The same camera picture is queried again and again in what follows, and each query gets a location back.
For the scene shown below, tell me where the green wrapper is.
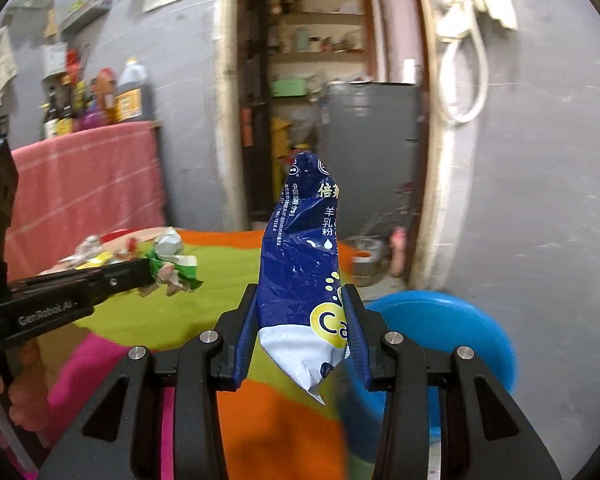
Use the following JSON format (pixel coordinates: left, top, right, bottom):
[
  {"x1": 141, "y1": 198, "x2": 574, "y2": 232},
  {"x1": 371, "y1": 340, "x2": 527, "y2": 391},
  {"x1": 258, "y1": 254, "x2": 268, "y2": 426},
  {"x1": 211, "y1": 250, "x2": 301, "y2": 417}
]
[{"x1": 138, "y1": 228, "x2": 202, "y2": 297}]

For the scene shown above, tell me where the blue milk powder bag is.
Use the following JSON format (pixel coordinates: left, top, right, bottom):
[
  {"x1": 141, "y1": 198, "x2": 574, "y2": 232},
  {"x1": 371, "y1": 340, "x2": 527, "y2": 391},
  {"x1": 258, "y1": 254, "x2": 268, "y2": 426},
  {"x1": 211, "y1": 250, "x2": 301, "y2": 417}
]
[{"x1": 257, "y1": 153, "x2": 348, "y2": 402}]

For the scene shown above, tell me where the person's left hand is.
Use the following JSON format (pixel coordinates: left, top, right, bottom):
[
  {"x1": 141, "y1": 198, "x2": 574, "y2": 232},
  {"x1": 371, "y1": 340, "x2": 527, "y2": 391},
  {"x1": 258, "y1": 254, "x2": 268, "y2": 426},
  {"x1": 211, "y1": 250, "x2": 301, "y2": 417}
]
[{"x1": 0, "y1": 339, "x2": 50, "y2": 432}]

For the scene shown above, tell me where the multicolour striped table cloth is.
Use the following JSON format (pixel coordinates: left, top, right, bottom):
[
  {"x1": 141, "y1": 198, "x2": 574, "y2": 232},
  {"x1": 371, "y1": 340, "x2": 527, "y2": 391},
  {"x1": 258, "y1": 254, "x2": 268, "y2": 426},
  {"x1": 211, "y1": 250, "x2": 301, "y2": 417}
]
[{"x1": 40, "y1": 231, "x2": 346, "y2": 479}]

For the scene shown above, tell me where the pink checked cloth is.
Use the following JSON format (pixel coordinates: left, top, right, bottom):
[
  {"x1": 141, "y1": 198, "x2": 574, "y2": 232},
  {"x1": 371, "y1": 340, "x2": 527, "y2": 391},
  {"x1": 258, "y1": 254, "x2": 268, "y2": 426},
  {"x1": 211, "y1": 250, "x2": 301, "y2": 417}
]
[{"x1": 5, "y1": 122, "x2": 166, "y2": 281}]

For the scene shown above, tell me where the dark sauce bottle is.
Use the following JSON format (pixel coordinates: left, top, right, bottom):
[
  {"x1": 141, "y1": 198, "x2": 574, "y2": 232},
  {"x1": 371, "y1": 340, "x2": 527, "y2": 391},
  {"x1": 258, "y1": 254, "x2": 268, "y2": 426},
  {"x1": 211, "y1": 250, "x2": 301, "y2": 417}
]
[{"x1": 43, "y1": 87, "x2": 59, "y2": 140}]

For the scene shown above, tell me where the purple round bottle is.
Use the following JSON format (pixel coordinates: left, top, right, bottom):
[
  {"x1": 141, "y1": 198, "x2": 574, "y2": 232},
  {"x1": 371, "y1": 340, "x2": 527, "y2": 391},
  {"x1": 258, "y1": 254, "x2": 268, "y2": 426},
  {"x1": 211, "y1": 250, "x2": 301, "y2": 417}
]
[{"x1": 81, "y1": 101, "x2": 106, "y2": 130}]

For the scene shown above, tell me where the large oil jug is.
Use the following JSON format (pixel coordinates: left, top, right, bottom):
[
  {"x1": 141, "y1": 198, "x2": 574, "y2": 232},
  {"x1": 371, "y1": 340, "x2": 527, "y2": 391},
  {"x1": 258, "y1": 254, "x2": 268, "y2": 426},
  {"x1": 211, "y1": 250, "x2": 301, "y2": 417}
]
[{"x1": 114, "y1": 58, "x2": 155, "y2": 122}]

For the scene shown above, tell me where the green plastic box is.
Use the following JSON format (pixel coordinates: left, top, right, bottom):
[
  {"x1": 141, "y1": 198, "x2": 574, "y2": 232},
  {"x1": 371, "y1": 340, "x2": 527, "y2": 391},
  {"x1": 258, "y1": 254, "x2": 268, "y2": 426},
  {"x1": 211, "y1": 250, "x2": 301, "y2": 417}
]
[{"x1": 271, "y1": 77, "x2": 308, "y2": 98}]

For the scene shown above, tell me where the grey refrigerator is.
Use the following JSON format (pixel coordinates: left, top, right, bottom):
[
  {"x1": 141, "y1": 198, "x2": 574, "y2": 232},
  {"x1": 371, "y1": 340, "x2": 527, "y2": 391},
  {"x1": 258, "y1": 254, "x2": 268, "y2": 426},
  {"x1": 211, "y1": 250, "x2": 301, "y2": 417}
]
[{"x1": 317, "y1": 82, "x2": 422, "y2": 238}]

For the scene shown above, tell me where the wooden shelf unit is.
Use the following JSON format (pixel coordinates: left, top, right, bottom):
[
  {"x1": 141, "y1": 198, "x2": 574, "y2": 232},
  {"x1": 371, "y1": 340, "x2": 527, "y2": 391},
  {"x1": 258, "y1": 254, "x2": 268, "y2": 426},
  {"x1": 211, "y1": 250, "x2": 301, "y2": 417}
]
[{"x1": 268, "y1": 0, "x2": 378, "y2": 81}]

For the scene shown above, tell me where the wall wire shelf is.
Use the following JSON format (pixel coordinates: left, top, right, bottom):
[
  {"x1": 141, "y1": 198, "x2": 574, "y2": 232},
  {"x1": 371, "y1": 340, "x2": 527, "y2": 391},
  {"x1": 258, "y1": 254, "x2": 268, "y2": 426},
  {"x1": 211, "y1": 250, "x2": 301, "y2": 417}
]
[{"x1": 59, "y1": 0, "x2": 112, "y2": 37}]

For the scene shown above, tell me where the white hose on wall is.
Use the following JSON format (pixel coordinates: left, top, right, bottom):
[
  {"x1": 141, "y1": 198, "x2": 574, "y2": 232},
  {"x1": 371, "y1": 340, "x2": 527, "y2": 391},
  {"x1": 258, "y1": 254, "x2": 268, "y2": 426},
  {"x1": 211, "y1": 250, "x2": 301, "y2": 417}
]
[{"x1": 431, "y1": 0, "x2": 520, "y2": 127}]

